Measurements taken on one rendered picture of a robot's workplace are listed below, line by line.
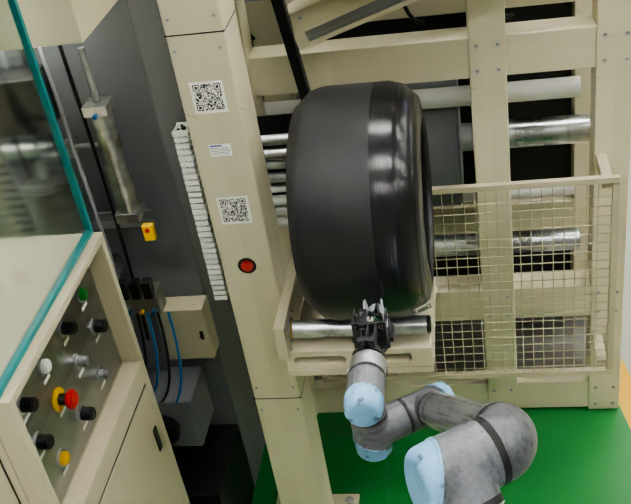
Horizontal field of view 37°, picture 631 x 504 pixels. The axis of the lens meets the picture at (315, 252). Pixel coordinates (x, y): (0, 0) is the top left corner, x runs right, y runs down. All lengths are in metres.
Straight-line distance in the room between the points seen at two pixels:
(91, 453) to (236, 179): 0.69
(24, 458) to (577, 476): 1.85
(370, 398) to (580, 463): 1.48
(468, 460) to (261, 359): 1.07
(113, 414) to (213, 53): 0.85
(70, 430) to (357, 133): 0.88
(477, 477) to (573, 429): 1.78
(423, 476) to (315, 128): 0.86
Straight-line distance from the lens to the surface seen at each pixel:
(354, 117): 2.04
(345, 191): 1.97
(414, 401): 1.91
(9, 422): 1.80
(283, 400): 2.56
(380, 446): 1.90
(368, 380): 1.82
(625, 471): 3.16
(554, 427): 3.28
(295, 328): 2.29
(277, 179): 2.60
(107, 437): 2.18
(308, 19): 2.39
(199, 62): 2.04
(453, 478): 1.49
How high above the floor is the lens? 2.32
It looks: 34 degrees down
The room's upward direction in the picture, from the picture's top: 10 degrees counter-clockwise
